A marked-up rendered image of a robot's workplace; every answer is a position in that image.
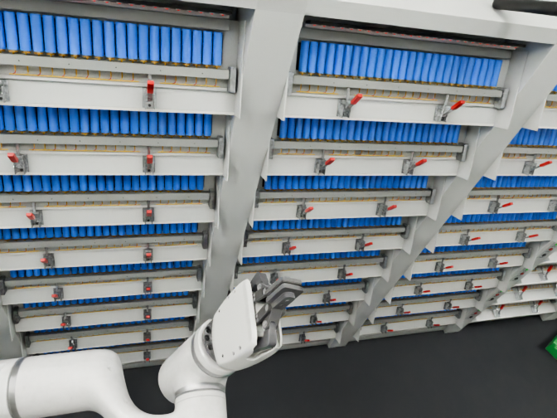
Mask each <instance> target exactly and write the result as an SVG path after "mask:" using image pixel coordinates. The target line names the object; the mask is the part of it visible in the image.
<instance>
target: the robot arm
mask: <svg viewBox="0 0 557 418"><path fill-rule="evenodd" d="M302 293H303V287H302V281H301V280H300V279H294V278H291V277H289V276H282V277H280V278H279V279H278V280H277V281H275V282H274V283H273V284H269V280H268V278H267V275H266V274H265V273H261V272H257V273H256V274H255V276H254V278H253V279H252V280H251V281H250V282H249V280H248V279H246V280H244V281H243V282H241V283H240V284H239V285H238V286H237V287H236V288H235V289H234V290H233V291H232V292H231V293H230V294H229V296H228V297H227V298H226V299H225V301H224V302H223V303H222V305H221V306H220V307H219V308H218V310H217V312H216V314H215V315H214V318H213V319H209V320H207V321H206V322H205V323H203V324H202V325H201V326H200V327H199V328H198V329H197V330H196V331H195V332H194V333H193V334H192V335H191V336H190V337H189V338H188V339H187V340H186V341H185V342H184V343H183V344H182V345H181V346H180V347H179V348H178V349H177V350H176V351H175V352H174V353H173V354H172V355H171V356H170V357H169V358H168V359H167V360H166V361H165V362H164V363H163V364H162V366H161V368H160V371H159V373H158V384H159V387H160V390H161V392H162V394H163V395H164V396H165V397H166V398H167V399H168V400H169V401H170V402H171V403H174V404H175V410H174V412H173V413H170V414H166V415H151V414H148V413H146V412H143V411H141V410H139V409H138V408H137V407H136V406H135V405H134V403H133V402H132V400H131V398H130V396H129V394H128V390H127V387H126V383H125V379H124V372H123V368H122V364H121V361H120V359H119V356H118V354H117V353H116V352H114V351H111V350H108V349H93V350H84V351H78V352H64V353H57V354H49V355H41V356H34V357H20V358H13V359H7V360H0V418H42V417H48V416H58V415H64V414H69V413H75V412H80V411H94V412H97V413H99V414H100V415H102V416H103V417H104V418H227V412H226V399H225V385H226V381H227V378H228V376H230V375H231V374H232V373H234V372H235V371H239V370H242V369H245V368H247V367H251V366H253V365H254V364H257V363H259V362H262V361H263V360H264V359H266V358H268V357H270V356H272V355H273V354H275V353H276V352H277V351H278V350H279V349H280V348H281V346H282V342H283V335H282V329H281V323H280V319H281V318H282V317H283V316H284V315H285V313H286V307H287V306H288V305H290V304H291V303H292V302H293V301H294V300H295V299H296V298H297V297H298V296H299V295H300V294H302Z"/></svg>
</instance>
